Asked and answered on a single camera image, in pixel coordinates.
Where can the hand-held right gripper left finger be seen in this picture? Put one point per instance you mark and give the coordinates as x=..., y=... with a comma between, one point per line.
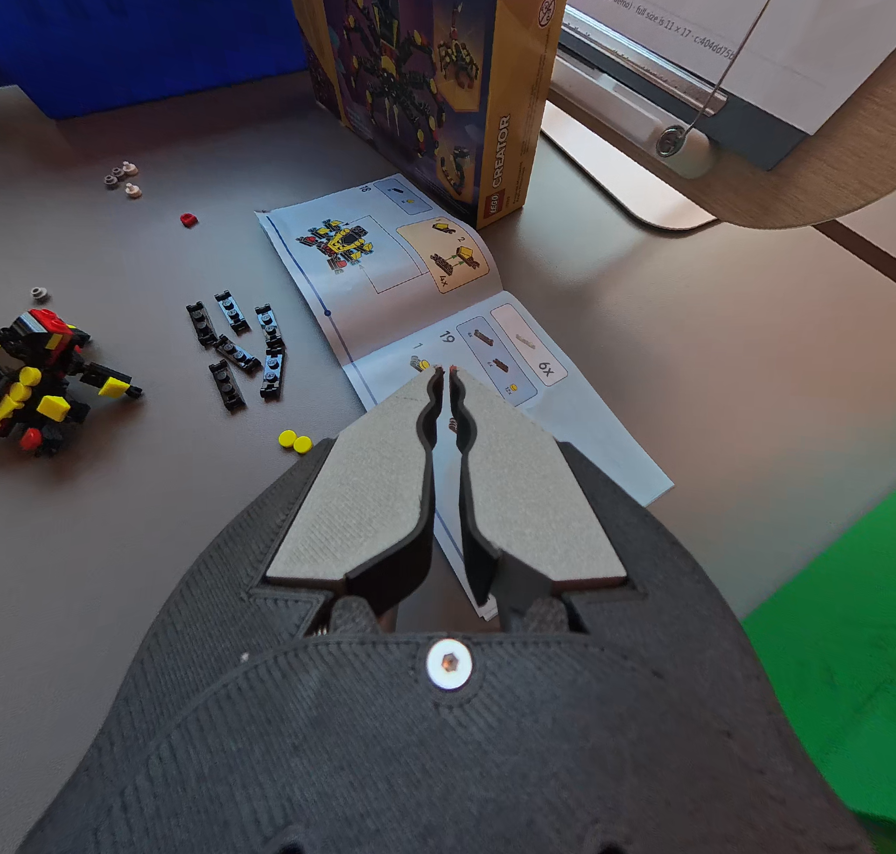
x=357, y=504

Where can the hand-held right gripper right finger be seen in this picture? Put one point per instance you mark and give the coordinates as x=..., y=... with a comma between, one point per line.
x=539, y=511

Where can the pile of black lego plates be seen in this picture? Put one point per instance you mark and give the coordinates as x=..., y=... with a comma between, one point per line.
x=238, y=353

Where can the lego instruction booklet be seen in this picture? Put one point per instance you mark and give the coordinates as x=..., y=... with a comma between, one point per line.
x=413, y=287

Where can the black yellow lego spider model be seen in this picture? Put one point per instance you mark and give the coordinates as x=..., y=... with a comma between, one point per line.
x=42, y=385

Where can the yellow purple lego box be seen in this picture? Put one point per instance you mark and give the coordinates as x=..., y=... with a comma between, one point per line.
x=420, y=62

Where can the green cloth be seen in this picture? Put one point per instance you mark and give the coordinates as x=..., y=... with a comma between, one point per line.
x=833, y=658

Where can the white mounting bar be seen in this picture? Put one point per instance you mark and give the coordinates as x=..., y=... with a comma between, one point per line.
x=630, y=101

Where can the blue bin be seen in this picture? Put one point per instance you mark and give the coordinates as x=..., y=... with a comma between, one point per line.
x=140, y=20

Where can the white printed paper sheet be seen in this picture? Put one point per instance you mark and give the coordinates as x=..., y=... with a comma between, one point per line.
x=819, y=34

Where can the silver flat base plate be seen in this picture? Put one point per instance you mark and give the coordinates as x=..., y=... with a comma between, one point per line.
x=630, y=181

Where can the grey paper holder rail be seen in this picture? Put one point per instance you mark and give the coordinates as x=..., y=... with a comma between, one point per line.
x=759, y=132

